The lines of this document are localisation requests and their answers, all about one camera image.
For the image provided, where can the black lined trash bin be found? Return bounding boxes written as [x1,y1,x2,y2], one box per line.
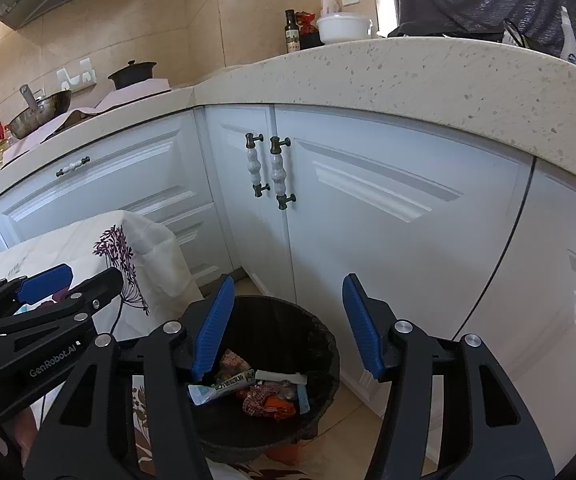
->
[180,296,341,465]

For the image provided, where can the white spray bottle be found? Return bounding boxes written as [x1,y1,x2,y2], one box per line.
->
[560,7,576,66]

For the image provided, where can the white wall outlet plate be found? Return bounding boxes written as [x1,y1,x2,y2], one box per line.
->
[57,58,96,88]

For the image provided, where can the red checked cloth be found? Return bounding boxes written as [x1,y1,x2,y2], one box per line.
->
[242,382,281,417]

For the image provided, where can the white ceramic cabinet handle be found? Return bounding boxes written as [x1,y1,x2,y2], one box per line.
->
[269,136,296,210]
[245,132,271,198]

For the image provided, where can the floral tablecloth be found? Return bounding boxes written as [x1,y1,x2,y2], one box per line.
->
[0,210,294,480]

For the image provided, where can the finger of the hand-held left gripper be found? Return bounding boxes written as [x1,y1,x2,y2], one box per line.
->
[0,266,125,354]
[0,263,74,321]

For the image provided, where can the small orange bag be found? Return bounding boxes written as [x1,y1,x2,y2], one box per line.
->
[263,395,296,421]

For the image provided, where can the beige stone counter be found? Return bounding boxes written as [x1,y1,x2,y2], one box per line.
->
[0,35,576,223]

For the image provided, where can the white drawer handle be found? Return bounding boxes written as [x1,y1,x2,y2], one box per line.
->
[56,156,91,178]

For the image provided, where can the metal wok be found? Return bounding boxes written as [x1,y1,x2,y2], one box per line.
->
[5,84,74,140]

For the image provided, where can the pink stove cover cloth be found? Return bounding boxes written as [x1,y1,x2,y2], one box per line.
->
[3,77,174,156]

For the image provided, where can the white lidded container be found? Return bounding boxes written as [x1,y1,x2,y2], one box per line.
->
[316,12,374,45]

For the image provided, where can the black pot with lid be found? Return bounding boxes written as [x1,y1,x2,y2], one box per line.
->
[108,60,158,92]

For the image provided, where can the white kitchen cabinets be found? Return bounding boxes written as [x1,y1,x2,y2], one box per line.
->
[0,102,576,476]

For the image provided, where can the dark sauce bottle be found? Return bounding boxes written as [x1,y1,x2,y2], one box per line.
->
[284,9,302,54]

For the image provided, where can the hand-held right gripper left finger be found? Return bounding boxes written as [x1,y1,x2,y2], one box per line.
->
[23,275,236,480]

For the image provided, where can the white blue tube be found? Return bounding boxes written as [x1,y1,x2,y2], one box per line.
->
[188,369,256,406]

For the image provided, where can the white paper box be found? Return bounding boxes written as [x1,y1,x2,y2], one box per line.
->
[255,370,309,386]

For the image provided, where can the clear plastic bag orange print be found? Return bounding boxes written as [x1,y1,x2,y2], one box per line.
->
[218,350,251,376]

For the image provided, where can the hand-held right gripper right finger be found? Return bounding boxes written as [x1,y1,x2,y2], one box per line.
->
[342,273,556,480]

